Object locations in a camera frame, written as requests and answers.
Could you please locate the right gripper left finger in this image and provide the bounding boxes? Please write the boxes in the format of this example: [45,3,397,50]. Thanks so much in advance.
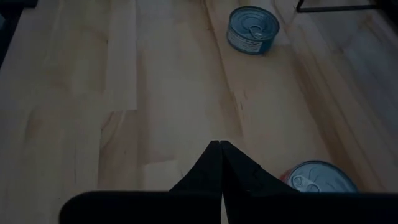
[58,140,224,224]

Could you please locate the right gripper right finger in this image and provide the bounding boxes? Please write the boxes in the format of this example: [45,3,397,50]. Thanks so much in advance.
[220,140,398,224]

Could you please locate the red seafood can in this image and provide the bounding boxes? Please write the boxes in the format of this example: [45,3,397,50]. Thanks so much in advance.
[279,160,359,194]

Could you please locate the teal seafood can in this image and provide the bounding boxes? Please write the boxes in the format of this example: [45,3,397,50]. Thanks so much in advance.
[226,5,280,56]

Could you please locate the wooden shelf with black legs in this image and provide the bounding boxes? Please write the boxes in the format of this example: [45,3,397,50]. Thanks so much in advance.
[295,0,398,14]

